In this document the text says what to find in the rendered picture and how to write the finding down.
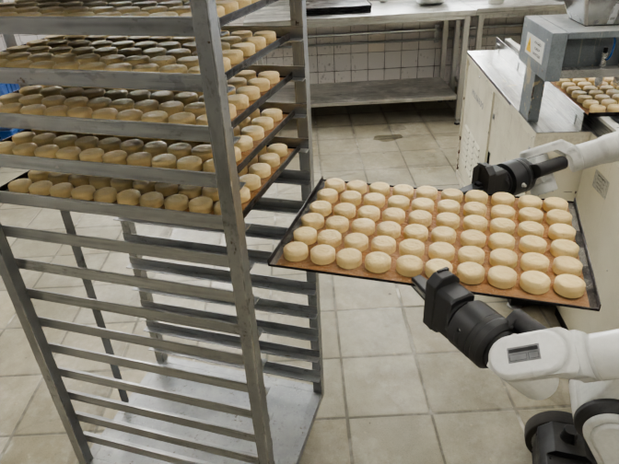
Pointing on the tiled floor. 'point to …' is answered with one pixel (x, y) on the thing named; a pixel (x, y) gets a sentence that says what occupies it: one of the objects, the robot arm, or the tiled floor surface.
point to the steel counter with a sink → (426, 90)
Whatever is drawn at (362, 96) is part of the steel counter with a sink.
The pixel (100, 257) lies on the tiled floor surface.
